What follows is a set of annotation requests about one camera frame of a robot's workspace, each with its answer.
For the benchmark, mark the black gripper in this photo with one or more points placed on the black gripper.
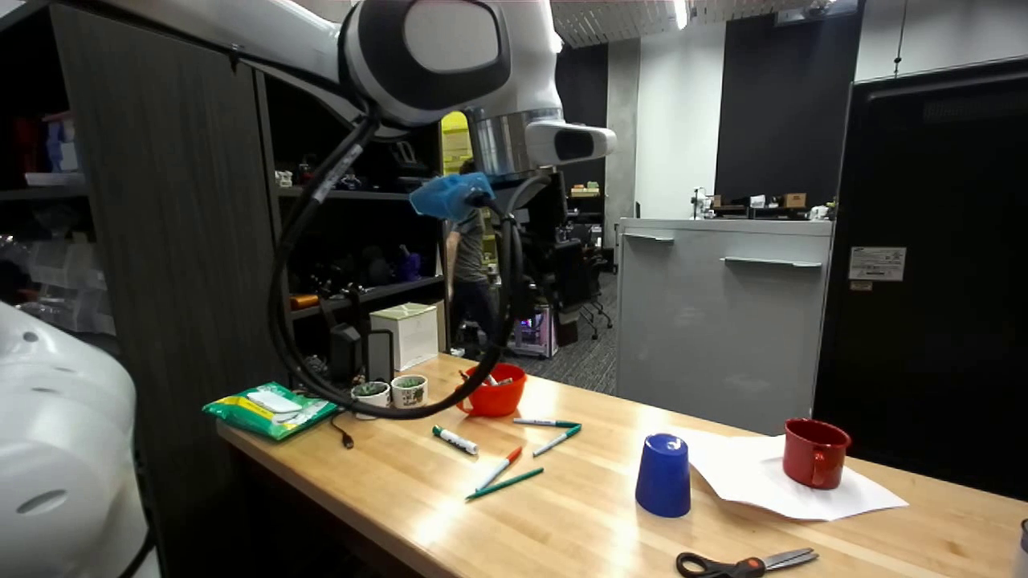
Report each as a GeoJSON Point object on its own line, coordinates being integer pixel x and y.
{"type": "Point", "coordinates": [516, 243]}

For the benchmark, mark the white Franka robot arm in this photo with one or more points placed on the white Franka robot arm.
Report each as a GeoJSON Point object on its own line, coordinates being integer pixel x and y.
{"type": "Point", "coordinates": [450, 49]}

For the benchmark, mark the person in olive shirt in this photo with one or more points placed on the person in olive shirt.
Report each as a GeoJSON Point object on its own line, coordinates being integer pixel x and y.
{"type": "Point", "coordinates": [470, 268]}

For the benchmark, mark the black office chair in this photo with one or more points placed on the black office chair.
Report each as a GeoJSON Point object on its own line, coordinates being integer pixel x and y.
{"type": "Point", "coordinates": [584, 293]}

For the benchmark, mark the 3D printer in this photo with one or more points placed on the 3D printer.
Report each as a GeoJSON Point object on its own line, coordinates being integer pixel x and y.
{"type": "Point", "coordinates": [533, 327]}

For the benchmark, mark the dark blue jug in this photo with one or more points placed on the dark blue jug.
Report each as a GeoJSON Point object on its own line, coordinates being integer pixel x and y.
{"type": "Point", "coordinates": [410, 263]}

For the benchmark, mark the yellow storage bin rack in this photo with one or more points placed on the yellow storage bin rack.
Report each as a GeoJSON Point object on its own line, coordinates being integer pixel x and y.
{"type": "Point", "coordinates": [454, 145]}

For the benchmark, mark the white box device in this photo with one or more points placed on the white box device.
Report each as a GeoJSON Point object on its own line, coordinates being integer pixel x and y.
{"type": "Point", "coordinates": [413, 335]}

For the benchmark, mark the pale spoon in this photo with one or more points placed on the pale spoon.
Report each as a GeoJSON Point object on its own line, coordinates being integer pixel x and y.
{"type": "Point", "coordinates": [470, 375]}

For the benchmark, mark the black desktop speaker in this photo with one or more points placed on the black desktop speaker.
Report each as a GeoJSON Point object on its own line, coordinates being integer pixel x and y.
{"type": "Point", "coordinates": [344, 356]}
{"type": "Point", "coordinates": [379, 353]}

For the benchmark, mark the silver pen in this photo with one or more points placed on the silver pen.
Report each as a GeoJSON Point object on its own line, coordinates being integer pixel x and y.
{"type": "Point", "coordinates": [541, 423]}

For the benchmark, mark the small white plant pot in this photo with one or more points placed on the small white plant pot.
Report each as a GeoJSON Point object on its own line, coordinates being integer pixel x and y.
{"type": "Point", "coordinates": [410, 388]}
{"type": "Point", "coordinates": [370, 396]}

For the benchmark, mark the green pen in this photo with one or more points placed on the green pen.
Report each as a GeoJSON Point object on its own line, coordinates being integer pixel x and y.
{"type": "Point", "coordinates": [561, 439]}
{"type": "Point", "coordinates": [504, 482]}

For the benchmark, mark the white marker green cap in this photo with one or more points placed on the white marker green cap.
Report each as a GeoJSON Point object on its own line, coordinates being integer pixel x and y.
{"type": "Point", "coordinates": [454, 441]}

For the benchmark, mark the orange pen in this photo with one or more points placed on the orange pen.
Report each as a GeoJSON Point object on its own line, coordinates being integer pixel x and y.
{"type": "Point", "coordinates": [503, 465]}

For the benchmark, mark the ceiling strip light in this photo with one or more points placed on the ceiling strip light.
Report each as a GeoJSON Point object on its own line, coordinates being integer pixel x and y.
{"type": "Point", "coordinates": [681, 14]}

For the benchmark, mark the blue plastic cup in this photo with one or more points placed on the blue plastic cup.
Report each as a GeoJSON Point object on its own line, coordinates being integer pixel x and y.
{"type": "Point", "coordinates": [662, 482]}

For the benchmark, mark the green wipes packet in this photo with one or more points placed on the green wipes packet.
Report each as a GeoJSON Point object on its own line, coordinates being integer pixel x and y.
{"type": "Point", "coordinates": [266, 409]}

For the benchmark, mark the white paper sheet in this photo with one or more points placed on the white paper sheet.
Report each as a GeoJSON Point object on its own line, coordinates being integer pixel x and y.
{"type": "Point", "coordinates": [749, 482]}

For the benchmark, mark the white paper label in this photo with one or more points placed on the white paper label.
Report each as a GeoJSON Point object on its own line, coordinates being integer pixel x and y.
{"type": "Point", "coordinates": [879, 263]}

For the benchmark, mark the dark red mug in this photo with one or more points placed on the dark red mug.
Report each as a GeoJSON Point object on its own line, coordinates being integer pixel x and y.
{"type": "Point", "coordinates": [814, 459]}

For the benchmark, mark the black cabinet door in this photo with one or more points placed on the black cabinet door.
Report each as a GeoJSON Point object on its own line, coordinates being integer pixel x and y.
{"type": "Point", "coordinates": [942, 353]}

